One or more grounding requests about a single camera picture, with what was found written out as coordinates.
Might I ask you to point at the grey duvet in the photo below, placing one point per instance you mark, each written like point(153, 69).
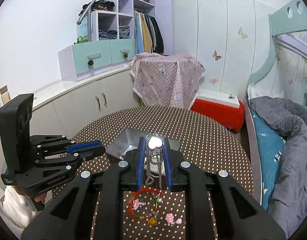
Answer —
point(288, 205)

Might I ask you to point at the orange amber pendant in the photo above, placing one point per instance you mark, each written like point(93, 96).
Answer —
point(152, 221)

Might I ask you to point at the mint green drawer unit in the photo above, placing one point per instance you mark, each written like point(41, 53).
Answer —
point(83, 60)

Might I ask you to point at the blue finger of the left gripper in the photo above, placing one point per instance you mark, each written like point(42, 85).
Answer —
point(89, 153)
point(71, 149)

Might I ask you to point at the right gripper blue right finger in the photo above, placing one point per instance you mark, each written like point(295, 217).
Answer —
point(167, 164)

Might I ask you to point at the brown polka dot tablecloth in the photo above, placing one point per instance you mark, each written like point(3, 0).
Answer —
point(212, 178)

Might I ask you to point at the pink flower hair clip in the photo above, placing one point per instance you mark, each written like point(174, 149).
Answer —
point(171, 220)

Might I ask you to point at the mint green bunk bed frame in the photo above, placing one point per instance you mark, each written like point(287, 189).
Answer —
point(280, 51)

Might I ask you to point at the pink patterned cloth cover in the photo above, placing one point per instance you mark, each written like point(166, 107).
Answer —
point(167, 81)

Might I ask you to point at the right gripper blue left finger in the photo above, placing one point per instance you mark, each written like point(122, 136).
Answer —
point(140, 167)

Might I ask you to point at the cream curved cabinet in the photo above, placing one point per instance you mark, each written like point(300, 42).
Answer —
point(66, 107)

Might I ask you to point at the red white storage box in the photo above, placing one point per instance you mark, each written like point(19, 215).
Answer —
point(224, 108)

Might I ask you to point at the white cubby shelf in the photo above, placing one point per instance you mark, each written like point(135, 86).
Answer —
point(117, 15)

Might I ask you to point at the metal stair handrail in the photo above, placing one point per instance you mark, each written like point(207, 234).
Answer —
point(87, 13)

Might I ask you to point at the person's left hand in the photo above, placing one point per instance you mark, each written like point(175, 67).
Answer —
point(38, 198)

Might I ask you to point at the white wardrobe doors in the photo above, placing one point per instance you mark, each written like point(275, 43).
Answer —
point(230, 38)

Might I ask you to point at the hanging clothes row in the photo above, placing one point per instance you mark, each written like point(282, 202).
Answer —
point(147, 34)

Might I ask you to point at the teal bed sheet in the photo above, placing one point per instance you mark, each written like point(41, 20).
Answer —
point(270, 147)

